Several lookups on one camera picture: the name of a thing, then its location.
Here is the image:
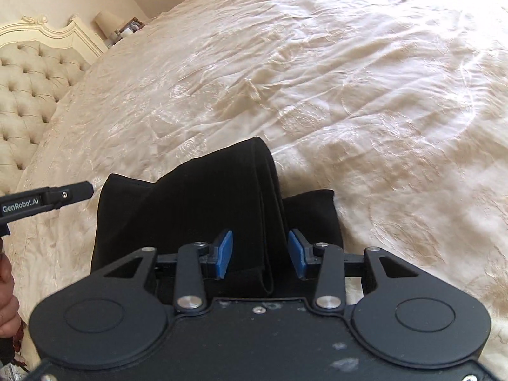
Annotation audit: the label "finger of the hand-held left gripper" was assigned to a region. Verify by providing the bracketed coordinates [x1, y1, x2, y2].
[47, 181, 95, 209]

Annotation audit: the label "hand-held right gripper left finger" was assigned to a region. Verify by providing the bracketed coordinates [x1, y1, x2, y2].
[104, 229, 233, 313]

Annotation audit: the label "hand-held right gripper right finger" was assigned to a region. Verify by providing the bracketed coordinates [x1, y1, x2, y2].
[288, 229, 420, 312]

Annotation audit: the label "black pants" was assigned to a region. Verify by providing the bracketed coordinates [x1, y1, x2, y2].
[90, 137, 344, 298]

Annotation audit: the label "person's left hand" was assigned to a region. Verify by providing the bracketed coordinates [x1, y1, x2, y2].
[0, 252, 20, 340]

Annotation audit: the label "cream tufted headboard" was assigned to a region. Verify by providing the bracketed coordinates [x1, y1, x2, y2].
[0, 14, 109, 197]

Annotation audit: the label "cream embroidered bedspread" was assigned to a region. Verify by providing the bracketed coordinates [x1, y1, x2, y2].
[6, 0, 508, 368]

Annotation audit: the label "bedside table with small items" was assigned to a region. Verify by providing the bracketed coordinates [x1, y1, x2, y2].
[105, 17, 144, 48]

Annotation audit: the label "cream table lamp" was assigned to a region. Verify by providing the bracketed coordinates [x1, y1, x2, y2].
[94, 10, 120, 40]

